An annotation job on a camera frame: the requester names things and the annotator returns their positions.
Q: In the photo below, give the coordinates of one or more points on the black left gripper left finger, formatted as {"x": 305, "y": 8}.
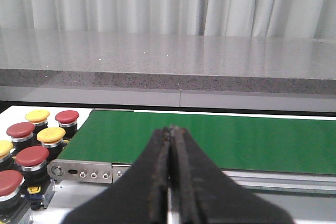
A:
{"x": 139, "y": 196}

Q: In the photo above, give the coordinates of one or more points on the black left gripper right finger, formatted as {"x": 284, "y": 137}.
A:
{"x": 207, "y": 195}

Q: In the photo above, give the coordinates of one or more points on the red mushroom push button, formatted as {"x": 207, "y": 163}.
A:
{"x": 21, "y": 135}
{"x": 14, "y": 207}
{"x": 68, "y": 121}
{"x": 37, "y": 188}

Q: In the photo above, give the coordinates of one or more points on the green conveyor belt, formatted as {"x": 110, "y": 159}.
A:
{"x": 230, "y": 141}

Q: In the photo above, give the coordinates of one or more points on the yellow mushroom push button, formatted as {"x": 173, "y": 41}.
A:
{"x": 52, "y": 139}
{"x": 39, "y": 118}
{"x": 6, "y": 161}

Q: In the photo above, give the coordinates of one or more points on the grey stone counter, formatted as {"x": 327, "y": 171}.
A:
{"x": 251, "y": 73}

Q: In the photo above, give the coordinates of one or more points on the white curtain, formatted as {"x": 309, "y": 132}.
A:
{"x": 258, "y": 18}

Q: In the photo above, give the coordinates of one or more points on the aluminium conveyor frame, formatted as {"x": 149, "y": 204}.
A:
{"x": 107, "y": 173}

